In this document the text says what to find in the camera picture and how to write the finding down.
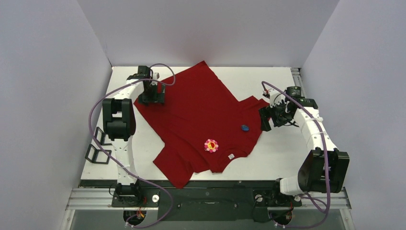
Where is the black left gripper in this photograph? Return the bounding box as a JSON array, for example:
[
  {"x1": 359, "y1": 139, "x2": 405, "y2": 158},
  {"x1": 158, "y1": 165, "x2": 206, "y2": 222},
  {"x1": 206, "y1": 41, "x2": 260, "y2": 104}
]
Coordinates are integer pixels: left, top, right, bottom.
[{"x1": 139, "y1": 83, "x2": 165, "y2": 107}]

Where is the blue round brooch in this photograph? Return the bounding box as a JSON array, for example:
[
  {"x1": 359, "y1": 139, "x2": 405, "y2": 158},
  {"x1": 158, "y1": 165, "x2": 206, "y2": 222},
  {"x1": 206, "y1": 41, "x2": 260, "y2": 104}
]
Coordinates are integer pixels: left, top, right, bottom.
[{"x1": 241, "y1": 125, "x2": 249, "y2": 132}]

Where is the red t-shirt garment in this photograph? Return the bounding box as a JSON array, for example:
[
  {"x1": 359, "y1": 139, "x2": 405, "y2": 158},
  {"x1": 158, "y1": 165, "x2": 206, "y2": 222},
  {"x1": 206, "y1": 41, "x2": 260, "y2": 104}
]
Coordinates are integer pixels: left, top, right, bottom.
[{"x1": 135, "y1": 61, "x2": 267, "y2": 188}]

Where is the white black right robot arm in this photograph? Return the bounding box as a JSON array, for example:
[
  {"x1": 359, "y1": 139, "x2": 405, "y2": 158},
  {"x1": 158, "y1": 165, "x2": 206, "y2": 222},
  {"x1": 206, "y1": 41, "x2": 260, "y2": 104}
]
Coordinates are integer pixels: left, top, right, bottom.
[{"x1": 259, "y1": 86, "x2": 350, "y2": 205}]

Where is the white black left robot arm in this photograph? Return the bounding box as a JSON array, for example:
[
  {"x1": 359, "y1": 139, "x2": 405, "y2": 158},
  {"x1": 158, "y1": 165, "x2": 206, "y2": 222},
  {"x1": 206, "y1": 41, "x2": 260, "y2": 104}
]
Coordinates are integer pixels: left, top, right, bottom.
[{"x1": 102, "y1": 66, "x2": 165, "y2": 206}]

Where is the pink flower brooch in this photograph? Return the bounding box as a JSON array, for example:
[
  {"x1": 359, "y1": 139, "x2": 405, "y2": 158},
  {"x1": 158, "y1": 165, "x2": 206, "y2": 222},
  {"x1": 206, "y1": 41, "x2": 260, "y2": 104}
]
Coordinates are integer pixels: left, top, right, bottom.
[{"x1": 204, "y1": 139, "x2": 219, "y2": 153}]

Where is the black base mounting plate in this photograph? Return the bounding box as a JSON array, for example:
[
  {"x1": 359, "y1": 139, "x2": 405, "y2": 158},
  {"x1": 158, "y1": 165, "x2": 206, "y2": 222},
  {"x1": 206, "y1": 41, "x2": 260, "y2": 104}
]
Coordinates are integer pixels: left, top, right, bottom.
[{"x1": 111, "y1": 180, "x2": 302, "y2": 225}]

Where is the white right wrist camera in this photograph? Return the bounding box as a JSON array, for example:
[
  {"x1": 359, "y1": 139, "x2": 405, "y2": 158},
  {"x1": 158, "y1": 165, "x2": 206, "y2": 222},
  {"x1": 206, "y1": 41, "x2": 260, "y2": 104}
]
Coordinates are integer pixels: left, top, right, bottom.
[{"x1": 262, "y1": 89, "x2": 285, "y2": 107}]

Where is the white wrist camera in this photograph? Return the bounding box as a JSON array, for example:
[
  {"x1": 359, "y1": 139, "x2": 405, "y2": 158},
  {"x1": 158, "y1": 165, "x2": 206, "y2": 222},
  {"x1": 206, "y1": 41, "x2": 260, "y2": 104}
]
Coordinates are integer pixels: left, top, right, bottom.
[
  {"x1": 262, "y1": 89, "x2": 285, "y2": 107},
  {"x1": 150, "y1": 72, "x2": 159, "y2": 86}
]

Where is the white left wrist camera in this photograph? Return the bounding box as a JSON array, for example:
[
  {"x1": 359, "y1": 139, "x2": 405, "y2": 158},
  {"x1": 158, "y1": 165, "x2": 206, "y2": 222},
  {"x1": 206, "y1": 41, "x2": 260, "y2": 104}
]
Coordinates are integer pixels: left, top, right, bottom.
[{"x1": 150, "y1": 72, "x2": 159, "y2": 86}]

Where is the right side aluminium rail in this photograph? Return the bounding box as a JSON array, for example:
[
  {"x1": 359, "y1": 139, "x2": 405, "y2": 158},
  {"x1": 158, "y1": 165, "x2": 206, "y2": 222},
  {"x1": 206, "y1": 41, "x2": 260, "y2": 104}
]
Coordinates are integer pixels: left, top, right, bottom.
[{"x1": 291, "y1": 68, "x2": 307, "y2": 98}]

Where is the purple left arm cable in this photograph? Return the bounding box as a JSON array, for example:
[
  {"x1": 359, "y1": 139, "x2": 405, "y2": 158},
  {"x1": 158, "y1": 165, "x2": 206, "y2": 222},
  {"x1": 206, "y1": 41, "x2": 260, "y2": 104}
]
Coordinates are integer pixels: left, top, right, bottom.
[{"x1": 88, "y1": 63, "x2": 176, "y2": 229}]

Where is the aluminium frame rail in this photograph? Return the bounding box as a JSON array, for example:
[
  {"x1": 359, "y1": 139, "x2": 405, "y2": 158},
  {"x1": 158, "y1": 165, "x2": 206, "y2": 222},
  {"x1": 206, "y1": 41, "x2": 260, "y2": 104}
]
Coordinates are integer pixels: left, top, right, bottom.
[{"x1": 66, "y1": 188, "x2": 351, "y2": 210}]

